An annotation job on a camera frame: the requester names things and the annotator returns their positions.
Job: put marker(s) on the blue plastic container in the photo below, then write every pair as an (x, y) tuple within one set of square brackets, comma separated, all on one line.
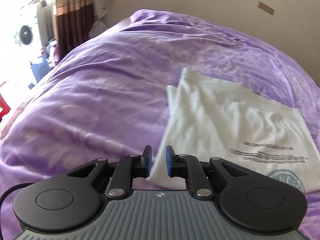
[(38, 70)]

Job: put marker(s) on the purple bottle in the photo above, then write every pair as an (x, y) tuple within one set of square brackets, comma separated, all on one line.
[(53, 53)]

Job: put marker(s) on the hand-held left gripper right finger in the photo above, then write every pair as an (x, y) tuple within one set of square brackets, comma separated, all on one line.
[(170, 161)]

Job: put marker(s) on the red plastic object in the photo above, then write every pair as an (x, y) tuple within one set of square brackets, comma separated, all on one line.
[(4, 106)]

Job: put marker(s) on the white patterned tied curtain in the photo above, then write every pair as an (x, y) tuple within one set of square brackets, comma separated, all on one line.
[(103, 7)]

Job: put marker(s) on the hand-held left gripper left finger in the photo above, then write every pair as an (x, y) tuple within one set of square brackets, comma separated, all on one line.
[(148, 161)]

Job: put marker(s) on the wall socket plate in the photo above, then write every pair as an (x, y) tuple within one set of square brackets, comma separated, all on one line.
[(266, 7)]

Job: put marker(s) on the white printed sweatshirt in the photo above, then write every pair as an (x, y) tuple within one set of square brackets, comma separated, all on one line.
[(225, 125)]

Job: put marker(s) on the washing machine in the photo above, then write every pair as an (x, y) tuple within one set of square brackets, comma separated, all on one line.
[(27, 32)]

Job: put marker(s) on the brown patterned curtain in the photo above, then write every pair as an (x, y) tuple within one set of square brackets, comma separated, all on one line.
[(72, 17)]

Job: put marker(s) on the purple bed blanket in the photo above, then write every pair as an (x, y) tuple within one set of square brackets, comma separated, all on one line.
[(100, 100)]

